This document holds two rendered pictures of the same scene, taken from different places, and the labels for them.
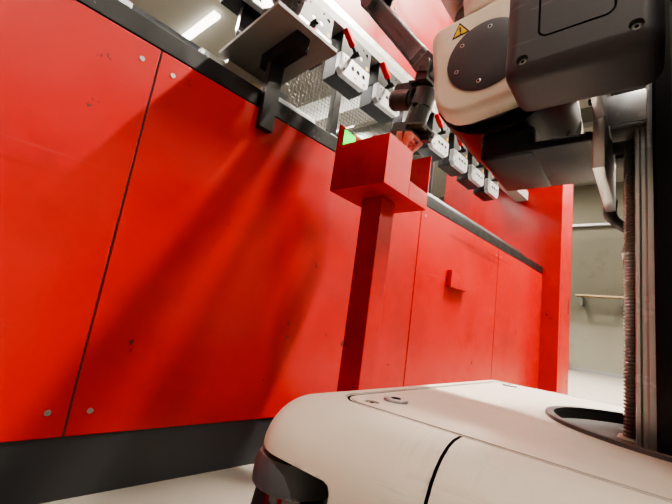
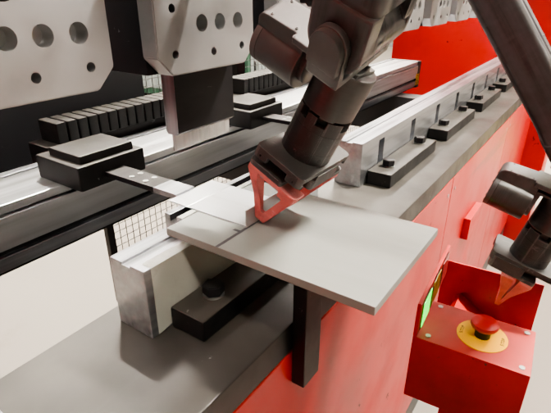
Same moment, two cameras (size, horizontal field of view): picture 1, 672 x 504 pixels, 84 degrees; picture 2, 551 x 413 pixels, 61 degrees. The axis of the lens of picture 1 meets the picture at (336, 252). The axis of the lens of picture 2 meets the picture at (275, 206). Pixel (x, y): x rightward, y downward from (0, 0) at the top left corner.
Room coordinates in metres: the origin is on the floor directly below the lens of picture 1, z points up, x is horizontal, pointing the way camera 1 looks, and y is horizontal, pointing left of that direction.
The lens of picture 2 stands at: (0.38, 0.35, 1.25)
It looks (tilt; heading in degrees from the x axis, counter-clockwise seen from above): 25 degrees down; 349
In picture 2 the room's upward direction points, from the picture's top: straight up
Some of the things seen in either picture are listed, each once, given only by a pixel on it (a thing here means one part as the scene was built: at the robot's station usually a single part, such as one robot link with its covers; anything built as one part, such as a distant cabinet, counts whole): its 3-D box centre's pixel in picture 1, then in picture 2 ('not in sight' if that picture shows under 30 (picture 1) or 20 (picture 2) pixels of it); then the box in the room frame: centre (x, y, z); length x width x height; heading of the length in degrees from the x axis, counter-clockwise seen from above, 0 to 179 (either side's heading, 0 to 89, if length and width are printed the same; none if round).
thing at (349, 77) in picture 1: (347, 66); not in sight; (1.21, 0.05, 1.26); 0.15 x 0.09 x 0.17; 134
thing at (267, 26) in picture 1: (276, 51); (302, 232); (0.85, 0.22, 1.00); 0.26 x 0.18 x 0.01; 44
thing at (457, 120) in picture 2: not in sight; (453, 122); (1.61, -0.44, 0.89); 0.30 x 0.05 x 0.03; 134
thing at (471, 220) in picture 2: (457, 281); (471, 220); (1.55, -0.52, 0.59); 0.15 x 0.02 x 0.07; 134
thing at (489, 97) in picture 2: not in sight; (484, 98); (1.89, -0.73, 0.89); 0.30 x 0.05 x 0.03; 134
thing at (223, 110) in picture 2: (253, 32); (200, 102); (0.95, 0.33, 1.13); 0.10 x 0.02 x 0.10; 134
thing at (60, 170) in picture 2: not in sight; (122, 167); (1.07, 0.44, 1.01); 0.26 x 0.12 x 0.05; 44
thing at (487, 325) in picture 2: not in sight; (483, 329); (0.86, -0.06, 0.79); 0.04 x 0.04 x 0.04
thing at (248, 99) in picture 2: not in sight; (275, 114); (1.35, 0.16, 1.01); 0.26 x 0.12 x 0.05; 44
